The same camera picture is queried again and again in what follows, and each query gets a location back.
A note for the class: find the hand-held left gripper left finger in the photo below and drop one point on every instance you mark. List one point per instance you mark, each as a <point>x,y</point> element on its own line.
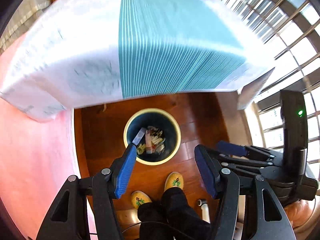
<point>126,170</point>

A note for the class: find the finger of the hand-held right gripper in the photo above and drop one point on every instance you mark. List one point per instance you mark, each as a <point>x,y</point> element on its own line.
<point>232,148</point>
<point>245,166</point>

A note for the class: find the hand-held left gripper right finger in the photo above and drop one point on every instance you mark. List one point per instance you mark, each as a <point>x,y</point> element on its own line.
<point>206,170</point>

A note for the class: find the long red cartoon carton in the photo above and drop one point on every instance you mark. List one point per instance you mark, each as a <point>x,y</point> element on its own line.
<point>149,143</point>

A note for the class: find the purple and white box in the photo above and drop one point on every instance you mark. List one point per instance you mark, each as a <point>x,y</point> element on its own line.
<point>139,137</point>

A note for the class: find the dark blue bin cream rim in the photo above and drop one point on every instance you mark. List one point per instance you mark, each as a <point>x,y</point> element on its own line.
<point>172,135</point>

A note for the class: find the person's left yellow slipper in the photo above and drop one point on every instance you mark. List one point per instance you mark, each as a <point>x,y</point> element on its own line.
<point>141,198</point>

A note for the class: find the person's yellow slipper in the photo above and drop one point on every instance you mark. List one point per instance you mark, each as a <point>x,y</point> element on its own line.
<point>175,180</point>
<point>141,198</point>

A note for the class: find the person's right yellow slipper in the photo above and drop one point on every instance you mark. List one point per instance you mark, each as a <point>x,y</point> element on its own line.
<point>175,180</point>

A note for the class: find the white plastic pipe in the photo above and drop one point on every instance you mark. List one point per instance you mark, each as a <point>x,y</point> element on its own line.
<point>204,210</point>

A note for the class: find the person's right leg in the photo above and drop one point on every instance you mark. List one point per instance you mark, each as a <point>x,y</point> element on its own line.
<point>180,205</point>

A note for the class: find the person's leg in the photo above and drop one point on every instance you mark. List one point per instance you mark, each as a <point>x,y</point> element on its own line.
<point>150,215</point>
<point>180,205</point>

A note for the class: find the person's left leg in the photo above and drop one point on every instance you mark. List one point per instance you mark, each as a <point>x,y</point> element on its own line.
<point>150,215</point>

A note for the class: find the pink bed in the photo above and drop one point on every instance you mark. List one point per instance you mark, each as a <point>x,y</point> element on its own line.
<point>37,167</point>

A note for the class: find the window with metal grille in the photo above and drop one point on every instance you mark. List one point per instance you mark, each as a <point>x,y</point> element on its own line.
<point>287,42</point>

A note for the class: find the printed blue striped tablecloth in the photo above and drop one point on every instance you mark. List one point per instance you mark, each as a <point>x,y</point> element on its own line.
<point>175,42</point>

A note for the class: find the cabinet under white lace cover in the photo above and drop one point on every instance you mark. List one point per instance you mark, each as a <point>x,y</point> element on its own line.
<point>27,10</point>

